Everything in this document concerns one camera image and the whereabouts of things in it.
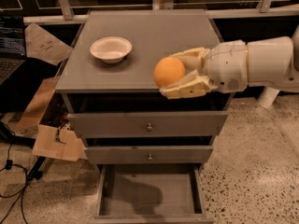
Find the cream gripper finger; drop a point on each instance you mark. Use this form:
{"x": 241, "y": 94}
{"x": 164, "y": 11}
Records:
{"x": 193, "y": 59}
{"x": 190, "y": 86}

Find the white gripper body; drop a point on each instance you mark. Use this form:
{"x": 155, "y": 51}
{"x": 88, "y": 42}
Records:
{"x": 226, "y": 66}

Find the orange fruit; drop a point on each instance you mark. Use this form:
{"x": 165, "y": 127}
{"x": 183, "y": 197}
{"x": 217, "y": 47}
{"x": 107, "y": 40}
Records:
{"x": 168, "y": 70}

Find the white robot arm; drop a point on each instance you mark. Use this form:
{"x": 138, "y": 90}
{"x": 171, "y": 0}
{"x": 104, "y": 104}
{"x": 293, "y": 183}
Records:
{"x": 272, "y": 63}

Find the grey top drawer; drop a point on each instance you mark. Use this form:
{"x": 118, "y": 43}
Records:
{"x": 126, "y": 115}

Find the grey drawer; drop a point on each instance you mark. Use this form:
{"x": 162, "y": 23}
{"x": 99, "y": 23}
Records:
{"x": 126, "y": 115}
{"x": 150, "y": 194}
{"x": 136, "y": 150}

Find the brass top drawer knob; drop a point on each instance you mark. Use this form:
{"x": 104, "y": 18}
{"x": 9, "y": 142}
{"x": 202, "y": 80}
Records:
{"x": 149, "y": 127}

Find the grey drawer cabinet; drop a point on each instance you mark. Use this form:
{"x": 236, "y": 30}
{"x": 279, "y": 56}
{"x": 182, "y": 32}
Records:
{"x": 153, "y": 34}

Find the grey middle drawer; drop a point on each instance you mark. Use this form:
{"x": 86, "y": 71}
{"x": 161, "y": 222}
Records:
{"x": 136, "y": 150}

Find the grey bottom drawer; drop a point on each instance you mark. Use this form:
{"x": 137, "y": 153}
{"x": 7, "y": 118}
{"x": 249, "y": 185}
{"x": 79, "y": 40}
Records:
{"x": 150, "y": 194}

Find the white diagonal pole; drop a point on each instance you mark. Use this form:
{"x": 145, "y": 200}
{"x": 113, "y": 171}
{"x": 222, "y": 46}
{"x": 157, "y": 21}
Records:
{"x": 267, "y": 97}

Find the white paper bowl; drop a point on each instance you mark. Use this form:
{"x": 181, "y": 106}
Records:
{"x": 110, "y": 49}

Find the brown paper sheet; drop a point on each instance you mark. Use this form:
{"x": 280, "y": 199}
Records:
{"x": 42, "y": 45}

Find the black laptop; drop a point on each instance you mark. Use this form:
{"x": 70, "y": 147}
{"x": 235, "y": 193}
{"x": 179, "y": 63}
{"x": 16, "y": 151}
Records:
{"x": 12, "y": 45}

